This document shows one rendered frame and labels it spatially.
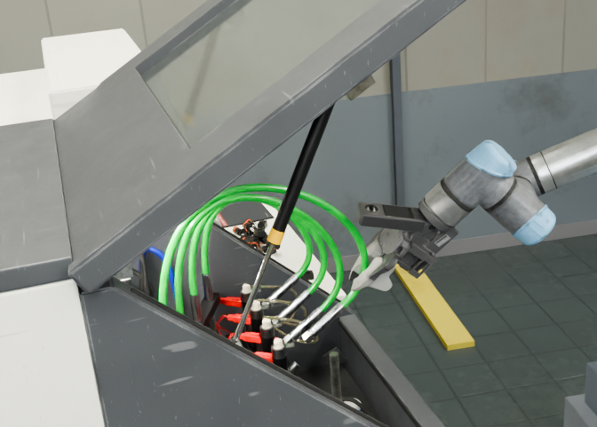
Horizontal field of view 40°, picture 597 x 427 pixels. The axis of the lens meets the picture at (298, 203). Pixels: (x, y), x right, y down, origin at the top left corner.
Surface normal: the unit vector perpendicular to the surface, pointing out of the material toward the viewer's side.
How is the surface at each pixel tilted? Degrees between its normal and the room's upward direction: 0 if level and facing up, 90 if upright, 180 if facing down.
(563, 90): 90
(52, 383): 90
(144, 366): 90
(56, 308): 90
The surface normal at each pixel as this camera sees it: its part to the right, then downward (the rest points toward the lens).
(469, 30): 0.18, 0.35
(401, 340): -0.07, -0.93
